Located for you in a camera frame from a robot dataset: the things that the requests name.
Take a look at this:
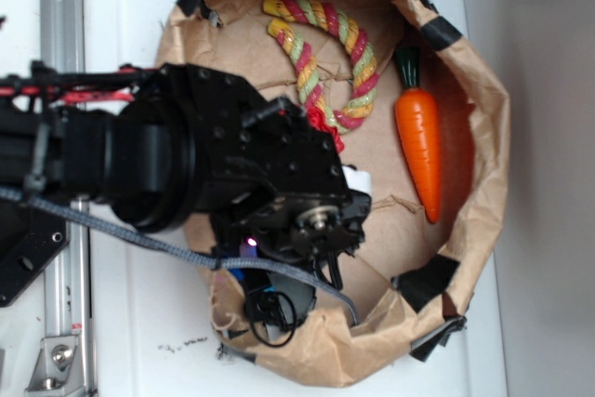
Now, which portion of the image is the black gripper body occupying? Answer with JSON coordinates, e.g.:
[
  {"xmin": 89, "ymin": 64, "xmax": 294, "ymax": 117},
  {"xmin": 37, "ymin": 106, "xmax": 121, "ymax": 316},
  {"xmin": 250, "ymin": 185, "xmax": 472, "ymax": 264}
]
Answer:
[{"xmin": 162, "ymin": 64, "xmax": 371, "ymax": 276}]

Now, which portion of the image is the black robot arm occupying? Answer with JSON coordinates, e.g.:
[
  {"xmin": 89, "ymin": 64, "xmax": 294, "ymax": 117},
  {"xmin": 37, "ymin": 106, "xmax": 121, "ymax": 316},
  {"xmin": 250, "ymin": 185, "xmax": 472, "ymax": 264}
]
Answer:
[{"xmin": 1, "ymin": 63, "xmax": 371, "ymax": 269}]

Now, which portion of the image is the orange plastic carrot toy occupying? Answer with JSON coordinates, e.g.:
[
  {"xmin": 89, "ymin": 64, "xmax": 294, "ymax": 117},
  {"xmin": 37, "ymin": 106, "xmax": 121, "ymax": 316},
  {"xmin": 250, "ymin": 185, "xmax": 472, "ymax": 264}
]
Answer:
[{"xmin": 394, "ymin": 47, "xmax": 442, "ymax": 223}]

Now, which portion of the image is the brown paper bag bin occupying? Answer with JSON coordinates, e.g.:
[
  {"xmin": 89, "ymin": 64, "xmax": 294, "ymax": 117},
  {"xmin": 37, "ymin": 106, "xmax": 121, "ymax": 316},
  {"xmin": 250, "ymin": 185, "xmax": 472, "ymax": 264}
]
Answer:
[{"xmin": 157, "ymin": 0, "xmax": 510, "ymax": 387}]

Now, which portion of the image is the multicolour twisted rope ring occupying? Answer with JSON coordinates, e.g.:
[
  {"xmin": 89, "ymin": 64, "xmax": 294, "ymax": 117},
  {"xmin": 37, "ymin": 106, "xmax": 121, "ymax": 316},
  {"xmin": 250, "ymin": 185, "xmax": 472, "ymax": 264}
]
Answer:
[{"xmin": 262, "ymin": 0, "xmax": 378, "ymax": 135}]

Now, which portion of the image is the aluminium extrusion rail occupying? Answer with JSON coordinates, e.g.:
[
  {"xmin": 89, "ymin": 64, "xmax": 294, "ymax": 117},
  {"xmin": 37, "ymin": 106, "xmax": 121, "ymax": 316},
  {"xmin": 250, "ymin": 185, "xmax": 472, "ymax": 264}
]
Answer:
[{"xmin": 41, "ymin": 0, "xmax": 98, "ymax": 396}]

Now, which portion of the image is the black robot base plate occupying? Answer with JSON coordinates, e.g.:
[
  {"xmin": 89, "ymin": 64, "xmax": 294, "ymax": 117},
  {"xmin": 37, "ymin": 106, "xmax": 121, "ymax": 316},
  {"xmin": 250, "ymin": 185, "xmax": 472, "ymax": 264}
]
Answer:
[{"xmin": 0, "ymin": 200, "xmax": 70, "ymax": 308}]

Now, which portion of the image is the grey braided cable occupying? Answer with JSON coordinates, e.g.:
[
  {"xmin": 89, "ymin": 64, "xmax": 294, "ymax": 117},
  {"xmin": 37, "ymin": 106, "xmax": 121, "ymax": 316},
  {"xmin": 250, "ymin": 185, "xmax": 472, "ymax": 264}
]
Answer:
[{"xmin": 0, "ymin": 186, "xmax": 361, "ymax": 326}]

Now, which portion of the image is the metal corner bracket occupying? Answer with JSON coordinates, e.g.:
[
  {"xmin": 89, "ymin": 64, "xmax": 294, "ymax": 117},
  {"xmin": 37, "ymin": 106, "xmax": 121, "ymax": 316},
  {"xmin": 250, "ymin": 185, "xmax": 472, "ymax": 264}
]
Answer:
[{"xmin": 24, "ymin": 335, "xmax": 86, "ymax": 397}]

